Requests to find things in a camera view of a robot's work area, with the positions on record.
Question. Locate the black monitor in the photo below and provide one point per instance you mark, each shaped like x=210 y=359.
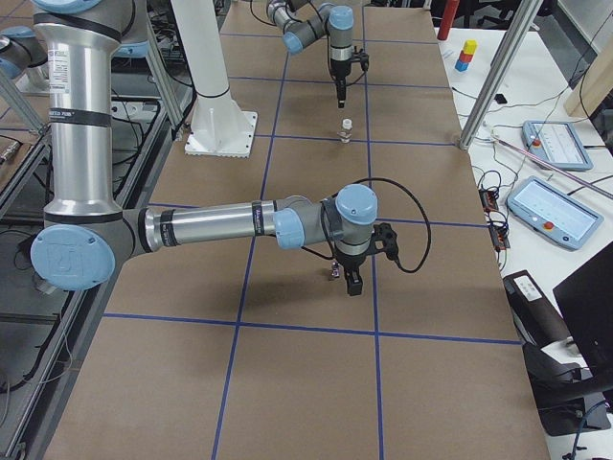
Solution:
x=585 y=302

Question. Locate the small metal pipe fitting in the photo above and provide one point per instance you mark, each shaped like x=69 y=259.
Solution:
x=334 y=271

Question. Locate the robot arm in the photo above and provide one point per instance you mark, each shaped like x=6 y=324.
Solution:
x=302 y=24
x=88 y=236

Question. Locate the aluminium frame post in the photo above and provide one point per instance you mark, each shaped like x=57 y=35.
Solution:
x=509 y=46

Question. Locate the white PPR valve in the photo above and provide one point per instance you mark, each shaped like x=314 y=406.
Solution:
x=345 y=132

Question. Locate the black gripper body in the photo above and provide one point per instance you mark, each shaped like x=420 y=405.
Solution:
x=349 y=263
x=338 y=70

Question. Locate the orange circuit board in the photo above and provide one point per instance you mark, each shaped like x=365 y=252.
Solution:
x=489 y=200

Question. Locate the near teach pendant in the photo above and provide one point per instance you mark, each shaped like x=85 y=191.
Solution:
x=553 y=214

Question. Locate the red block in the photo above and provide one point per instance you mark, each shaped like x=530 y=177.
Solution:
x=464 y=58

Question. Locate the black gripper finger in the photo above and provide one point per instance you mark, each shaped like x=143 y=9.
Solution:
x=354 y=282
x=340 y=88

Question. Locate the teach pendant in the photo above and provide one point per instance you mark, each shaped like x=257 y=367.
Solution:
x=553 y=214
x=557 y=143

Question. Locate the yellow block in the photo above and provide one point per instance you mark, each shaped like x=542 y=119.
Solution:
x=470 y=47

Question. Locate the far teach pendant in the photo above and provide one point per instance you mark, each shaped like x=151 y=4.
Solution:
x=557 y=143

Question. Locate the white camera pole base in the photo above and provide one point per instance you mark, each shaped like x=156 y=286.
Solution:
x=218 y=126

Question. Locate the blue block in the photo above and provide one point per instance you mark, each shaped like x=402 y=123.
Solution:
x=461 y=66

